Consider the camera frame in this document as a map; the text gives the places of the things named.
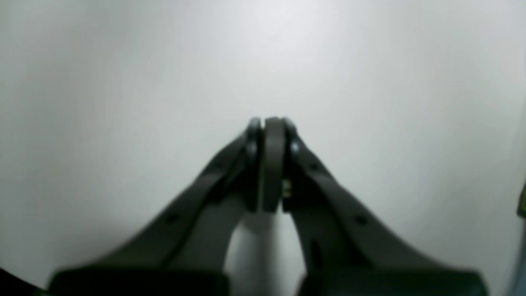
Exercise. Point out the green T-shirt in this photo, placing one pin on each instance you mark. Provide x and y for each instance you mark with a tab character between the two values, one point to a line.
521	209

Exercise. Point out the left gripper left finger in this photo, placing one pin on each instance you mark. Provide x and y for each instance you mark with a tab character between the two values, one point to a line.
183	251

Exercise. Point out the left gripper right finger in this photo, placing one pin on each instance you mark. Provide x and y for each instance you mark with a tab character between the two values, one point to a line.
346	249

